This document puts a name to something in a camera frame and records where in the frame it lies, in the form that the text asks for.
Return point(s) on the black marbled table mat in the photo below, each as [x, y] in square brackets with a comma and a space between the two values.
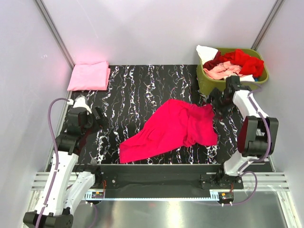
[134, 93]

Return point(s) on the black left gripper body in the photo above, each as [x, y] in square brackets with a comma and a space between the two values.
[90, 127]

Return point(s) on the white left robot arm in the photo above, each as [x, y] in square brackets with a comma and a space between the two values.
[59, 200]

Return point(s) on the folded pink t shirt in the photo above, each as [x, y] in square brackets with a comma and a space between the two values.
[90, 77]

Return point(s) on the aluminium frame rail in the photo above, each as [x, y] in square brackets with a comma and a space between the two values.
[266, 181]

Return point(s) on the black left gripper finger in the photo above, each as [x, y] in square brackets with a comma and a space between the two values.
[99, 112]
[104, 123]

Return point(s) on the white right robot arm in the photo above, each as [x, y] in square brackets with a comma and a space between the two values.
[257, 137]

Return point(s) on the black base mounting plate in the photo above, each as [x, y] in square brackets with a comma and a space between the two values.
[163, 181]

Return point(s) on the white cloth in basket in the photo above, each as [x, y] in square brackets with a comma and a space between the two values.
[206, 53]

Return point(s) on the olive green plastic basket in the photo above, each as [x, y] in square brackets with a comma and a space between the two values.
[206, 84]

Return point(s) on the aluminium corner post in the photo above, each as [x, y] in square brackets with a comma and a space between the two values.
[54, 31]
[267, 23]

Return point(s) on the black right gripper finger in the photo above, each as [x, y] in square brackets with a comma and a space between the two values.
[213, 96]
[220, 114]

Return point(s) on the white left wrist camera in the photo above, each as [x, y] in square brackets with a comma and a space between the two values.
[80, 102]

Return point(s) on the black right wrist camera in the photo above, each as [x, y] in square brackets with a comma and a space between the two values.
[233, 84]

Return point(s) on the magenta t shirt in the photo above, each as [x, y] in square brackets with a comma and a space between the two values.
[175, 124]

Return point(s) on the right aluminium corner post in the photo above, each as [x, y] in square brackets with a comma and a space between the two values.
[267, 23]

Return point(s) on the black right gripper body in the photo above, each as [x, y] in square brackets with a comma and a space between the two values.
[223, 102]

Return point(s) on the peach garment in basket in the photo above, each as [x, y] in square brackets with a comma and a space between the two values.
[223, 70]

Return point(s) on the left aluminium corner post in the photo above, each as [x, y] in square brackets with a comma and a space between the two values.
[54, 31]

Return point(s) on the dark red garment in basket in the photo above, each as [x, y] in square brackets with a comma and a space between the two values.
[209, 65]

